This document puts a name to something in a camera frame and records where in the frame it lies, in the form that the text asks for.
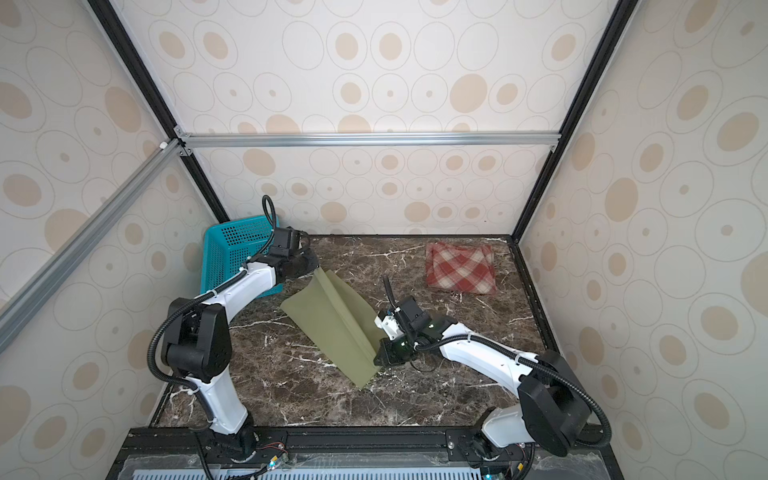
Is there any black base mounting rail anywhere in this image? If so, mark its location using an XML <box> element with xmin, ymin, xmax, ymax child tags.
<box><xmin>107</xmin><ymin>427</ymin><xmax>623</xmax><ymax>479</ymax></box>

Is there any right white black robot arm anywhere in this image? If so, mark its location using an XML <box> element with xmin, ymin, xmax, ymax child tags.
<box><xmin>374</xmin><ymin>276</ymin><xmax>613</xmax><ymax>459</ymax></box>

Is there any teal plastic basket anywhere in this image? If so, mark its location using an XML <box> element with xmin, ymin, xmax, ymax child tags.
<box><xmin>200</xmin><ymin>215</ymin><xmax>272</xmax><ymax>294</ymax></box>

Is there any diagonal aluminium left rail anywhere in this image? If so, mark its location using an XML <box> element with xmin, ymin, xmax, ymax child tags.
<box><xmin>1</xmin><ymin>139</ymin><xmax>181</xmax><ymax>350</ymax></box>

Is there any olive green skirt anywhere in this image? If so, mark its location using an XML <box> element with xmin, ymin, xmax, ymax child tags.
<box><xmin>280</xmin><ymin>268</ymin><xmax>387</xmax><ymax>388</ymax></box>

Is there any horizontal aluminium back rail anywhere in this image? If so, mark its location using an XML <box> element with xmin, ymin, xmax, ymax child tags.
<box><xmin>181</xmin><ymin>131</ymin><xmax>561</xmax><ymax>148</ymax></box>

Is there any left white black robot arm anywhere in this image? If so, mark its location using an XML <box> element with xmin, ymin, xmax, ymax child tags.
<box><xmin>146</xmin><ymin>194</ymin><xmax>318</xmax><ymax>436</ymax></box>

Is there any red plaid skirt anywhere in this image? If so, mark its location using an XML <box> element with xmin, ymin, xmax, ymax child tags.
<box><xmin>425</xmin><ymin>242</ymin><xmax>498</xmax><ymax>295</ymax></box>

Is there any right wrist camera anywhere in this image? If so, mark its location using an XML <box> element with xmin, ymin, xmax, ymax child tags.
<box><xmin>375</xmin><ymin>314</ymin><xmax>404</xmax><ymax>340</ymax></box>

